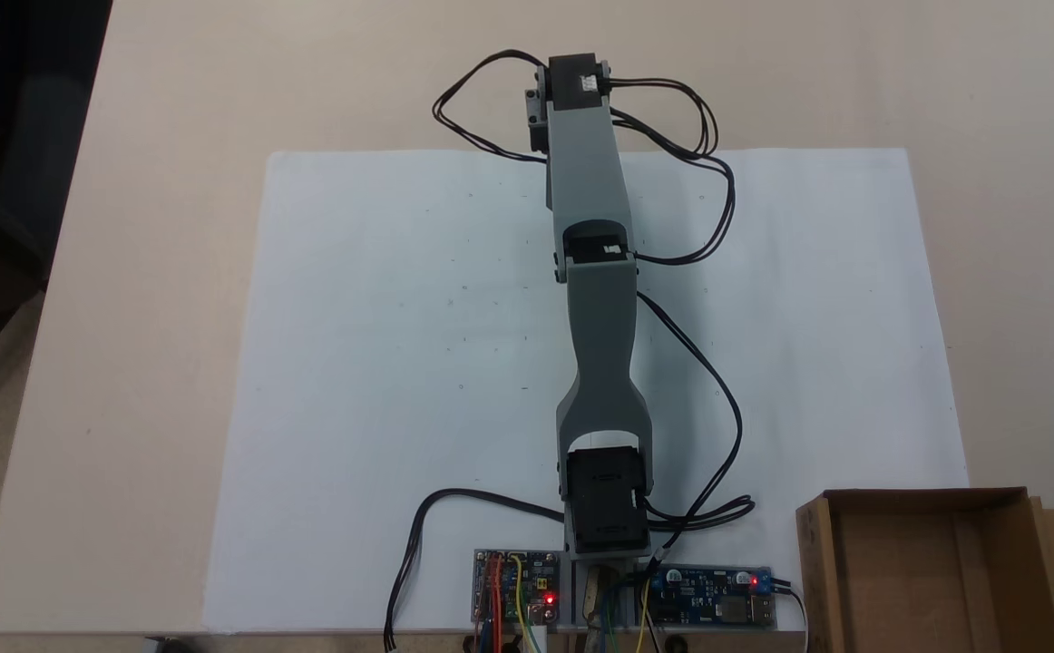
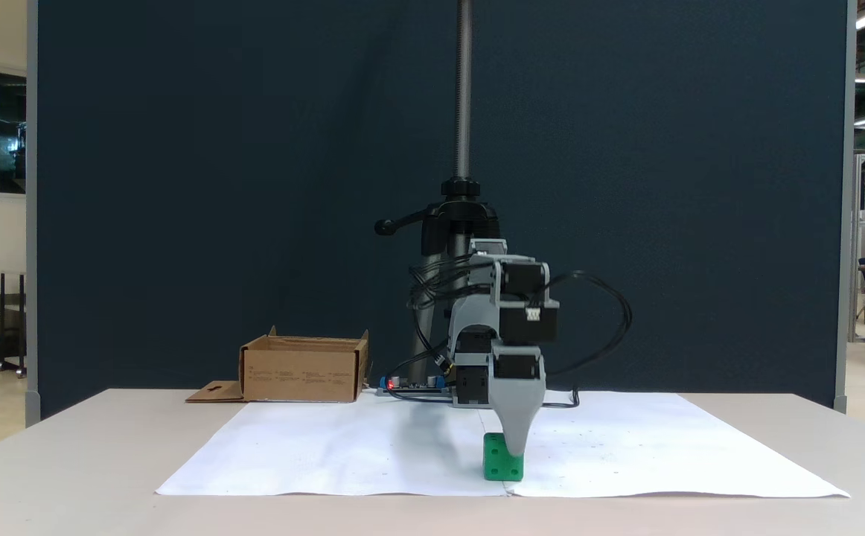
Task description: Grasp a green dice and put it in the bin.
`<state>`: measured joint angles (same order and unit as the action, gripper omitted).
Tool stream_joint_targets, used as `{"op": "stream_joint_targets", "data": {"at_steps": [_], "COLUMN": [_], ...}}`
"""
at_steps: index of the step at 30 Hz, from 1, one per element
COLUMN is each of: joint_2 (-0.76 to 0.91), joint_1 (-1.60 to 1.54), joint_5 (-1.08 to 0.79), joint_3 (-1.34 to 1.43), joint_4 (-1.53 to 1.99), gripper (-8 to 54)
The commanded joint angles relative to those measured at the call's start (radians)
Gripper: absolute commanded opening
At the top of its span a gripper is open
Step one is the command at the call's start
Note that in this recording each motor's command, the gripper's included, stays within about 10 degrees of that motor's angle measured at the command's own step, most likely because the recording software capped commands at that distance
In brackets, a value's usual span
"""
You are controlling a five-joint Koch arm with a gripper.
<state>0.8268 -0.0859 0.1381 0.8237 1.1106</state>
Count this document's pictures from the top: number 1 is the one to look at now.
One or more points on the green circuit board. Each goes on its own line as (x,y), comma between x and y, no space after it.
(516,589)

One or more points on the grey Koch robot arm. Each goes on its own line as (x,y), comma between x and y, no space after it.
(598,345)

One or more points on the brown cardboard box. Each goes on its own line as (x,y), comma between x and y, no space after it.
(926,580)

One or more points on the white paper sheet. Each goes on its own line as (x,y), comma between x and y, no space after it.
(808,363)
(382,381)

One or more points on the blue circuit board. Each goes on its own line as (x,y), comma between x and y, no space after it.
(708,594)

